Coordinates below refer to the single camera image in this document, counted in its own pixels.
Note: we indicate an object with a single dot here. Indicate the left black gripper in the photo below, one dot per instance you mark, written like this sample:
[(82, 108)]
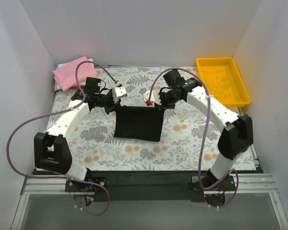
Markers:
[(113, 105)]

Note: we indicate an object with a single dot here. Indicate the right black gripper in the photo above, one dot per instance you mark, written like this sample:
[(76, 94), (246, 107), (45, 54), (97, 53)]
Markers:
[(164, 104)]

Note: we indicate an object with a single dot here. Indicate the black t-shirt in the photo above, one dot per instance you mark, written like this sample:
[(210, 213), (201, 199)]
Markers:
[(142, 123)]

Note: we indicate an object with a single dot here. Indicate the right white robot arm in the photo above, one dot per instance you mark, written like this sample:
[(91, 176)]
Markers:
[(236, 130)]

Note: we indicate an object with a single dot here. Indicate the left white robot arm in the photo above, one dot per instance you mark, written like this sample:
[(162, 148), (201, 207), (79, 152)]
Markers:
[(51, 149)]

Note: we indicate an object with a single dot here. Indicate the floral patterned table mat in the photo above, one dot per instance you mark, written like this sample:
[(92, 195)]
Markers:
[(93, 146)]

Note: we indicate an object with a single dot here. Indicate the orange folded t-shirt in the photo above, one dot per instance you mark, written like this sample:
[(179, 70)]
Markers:
[(73, 88)]

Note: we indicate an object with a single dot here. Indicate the pink folded t-shirt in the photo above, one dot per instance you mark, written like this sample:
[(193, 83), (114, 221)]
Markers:
[(65, 74)]

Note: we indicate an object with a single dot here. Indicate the teal folded t-shirt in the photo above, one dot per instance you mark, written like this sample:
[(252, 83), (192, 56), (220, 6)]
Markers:
[(55, 85)]

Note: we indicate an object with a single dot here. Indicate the yellow plastic tray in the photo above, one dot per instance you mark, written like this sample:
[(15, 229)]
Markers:
[(223, 80)]

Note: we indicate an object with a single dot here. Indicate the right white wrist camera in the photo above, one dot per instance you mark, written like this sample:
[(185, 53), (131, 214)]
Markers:
[(151, 97)]

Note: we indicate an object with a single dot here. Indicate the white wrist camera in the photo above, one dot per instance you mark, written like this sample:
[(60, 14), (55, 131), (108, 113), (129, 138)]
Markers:
[(118, 93), (151, 97)]

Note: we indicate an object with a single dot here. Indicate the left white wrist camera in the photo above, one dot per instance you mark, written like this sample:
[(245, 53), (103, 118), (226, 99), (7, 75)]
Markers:
[(118, 93)]

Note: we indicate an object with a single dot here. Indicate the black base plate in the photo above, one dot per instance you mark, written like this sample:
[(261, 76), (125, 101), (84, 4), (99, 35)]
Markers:
[(149, 185)]

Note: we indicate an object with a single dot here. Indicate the aluminium frame rail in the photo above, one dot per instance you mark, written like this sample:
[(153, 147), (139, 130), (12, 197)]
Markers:
[(243, 183)]

